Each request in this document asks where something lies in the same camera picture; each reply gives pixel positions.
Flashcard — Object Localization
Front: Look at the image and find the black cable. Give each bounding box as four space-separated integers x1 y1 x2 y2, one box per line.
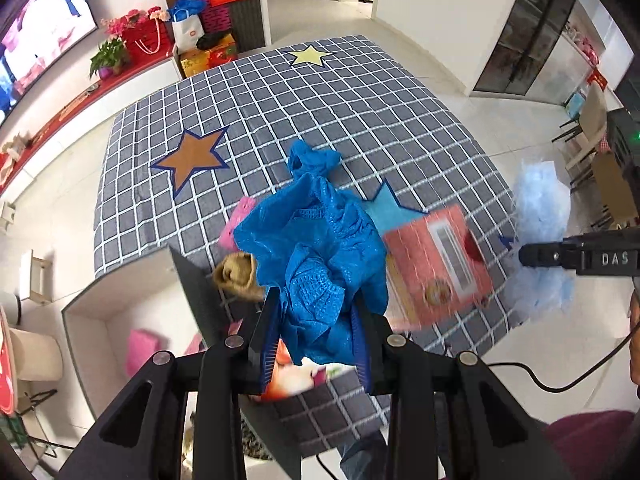
487 318 640 394

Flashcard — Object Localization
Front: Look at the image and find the potted green plant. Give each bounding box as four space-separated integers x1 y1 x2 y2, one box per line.
89 37 130 79

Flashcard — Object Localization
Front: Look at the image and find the pink sponge bar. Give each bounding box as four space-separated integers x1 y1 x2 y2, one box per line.
218 196 257 252

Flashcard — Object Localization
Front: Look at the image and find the yellow red gift box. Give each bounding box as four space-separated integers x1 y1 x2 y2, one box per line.
179 34 238 77

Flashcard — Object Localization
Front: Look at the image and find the television screen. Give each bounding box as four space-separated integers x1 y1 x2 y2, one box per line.
1 0 96 117

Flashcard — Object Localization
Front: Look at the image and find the pink printed carton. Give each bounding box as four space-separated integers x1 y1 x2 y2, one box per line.
383 206 494 332

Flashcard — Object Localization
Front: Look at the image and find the grey storage box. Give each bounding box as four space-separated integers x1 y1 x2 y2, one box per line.
60 247 302 479

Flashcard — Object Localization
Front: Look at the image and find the pink fuzzy cloth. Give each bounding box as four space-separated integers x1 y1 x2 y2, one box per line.
125 330 163 377

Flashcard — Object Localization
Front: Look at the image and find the bright blue cloth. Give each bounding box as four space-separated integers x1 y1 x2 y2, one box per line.
233 140 388 365

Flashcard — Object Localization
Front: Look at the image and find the light blue fuzzy cloth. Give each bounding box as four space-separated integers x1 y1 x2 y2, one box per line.
504 160 574 321

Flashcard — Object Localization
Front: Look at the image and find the tan knit sock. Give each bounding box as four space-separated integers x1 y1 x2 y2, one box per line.
213 252 266 302

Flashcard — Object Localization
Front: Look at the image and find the red flower basket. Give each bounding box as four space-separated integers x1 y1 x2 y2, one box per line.
101 6 174 65

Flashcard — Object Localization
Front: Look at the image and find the floral printed cloth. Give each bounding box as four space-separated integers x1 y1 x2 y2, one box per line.
257 340 354 403

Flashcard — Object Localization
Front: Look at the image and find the grey checked rug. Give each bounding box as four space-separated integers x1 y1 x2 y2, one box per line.
93 34 526 458

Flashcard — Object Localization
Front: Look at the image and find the beige dining chair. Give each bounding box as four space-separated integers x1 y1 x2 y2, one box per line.
551 82 608 185

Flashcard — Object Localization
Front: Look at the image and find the white gift bag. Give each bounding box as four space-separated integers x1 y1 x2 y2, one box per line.
169 0 206 53

